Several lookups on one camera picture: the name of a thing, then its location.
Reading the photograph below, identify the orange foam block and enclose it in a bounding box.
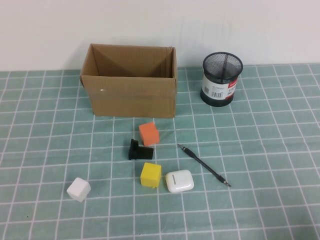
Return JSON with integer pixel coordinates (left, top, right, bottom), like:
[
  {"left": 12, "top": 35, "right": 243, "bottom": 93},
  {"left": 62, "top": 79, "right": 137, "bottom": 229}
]
[{"left": 138, "top": 122, "right": 160, "bottom": 147}]

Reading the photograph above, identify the black pen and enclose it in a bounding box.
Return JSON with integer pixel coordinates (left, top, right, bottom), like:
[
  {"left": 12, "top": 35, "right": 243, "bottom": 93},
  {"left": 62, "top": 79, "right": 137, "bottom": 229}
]
[{"left": 176, "top": 143, "right": 232, "bottom": 188}]

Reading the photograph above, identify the brown cardboard box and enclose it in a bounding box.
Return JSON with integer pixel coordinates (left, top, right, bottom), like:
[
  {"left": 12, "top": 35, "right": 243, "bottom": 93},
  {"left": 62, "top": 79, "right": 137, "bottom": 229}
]
[{"left": 79, "top": 43, "right": 178, "bottom": 118}]

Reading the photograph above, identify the white earbuds case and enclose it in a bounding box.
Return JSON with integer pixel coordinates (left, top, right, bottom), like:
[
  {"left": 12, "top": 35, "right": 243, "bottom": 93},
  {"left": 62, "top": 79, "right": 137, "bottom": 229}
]
[{"left": 165, "top": 169, "right": 195, "bottom": 194}]

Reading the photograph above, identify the black mesh pen holder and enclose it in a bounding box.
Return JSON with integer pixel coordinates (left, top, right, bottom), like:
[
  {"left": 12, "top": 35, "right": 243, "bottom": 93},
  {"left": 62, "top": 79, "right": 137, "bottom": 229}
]
[{"left": 199, "top": 51, "right": 244, "bottom": 107}]

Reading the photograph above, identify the black plastic bracket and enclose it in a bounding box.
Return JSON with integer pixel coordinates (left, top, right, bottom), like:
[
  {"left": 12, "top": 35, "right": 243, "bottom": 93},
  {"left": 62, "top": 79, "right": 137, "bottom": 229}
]
[{"left": 126, "top": 138, "right": 154, "bottom": 161}]

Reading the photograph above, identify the white foam block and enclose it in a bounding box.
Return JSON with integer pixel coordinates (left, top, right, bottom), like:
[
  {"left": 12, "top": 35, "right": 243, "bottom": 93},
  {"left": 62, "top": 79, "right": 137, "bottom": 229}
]
[{"left": 66, "top": 176, "right": 92, "bottom": 203}]

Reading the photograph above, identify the yellow foam block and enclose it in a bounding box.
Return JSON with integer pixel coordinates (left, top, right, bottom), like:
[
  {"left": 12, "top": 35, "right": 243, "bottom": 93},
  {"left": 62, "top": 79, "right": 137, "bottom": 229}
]
[{"left": 139, "top": 162, "right": 162, "bottom": 188}]

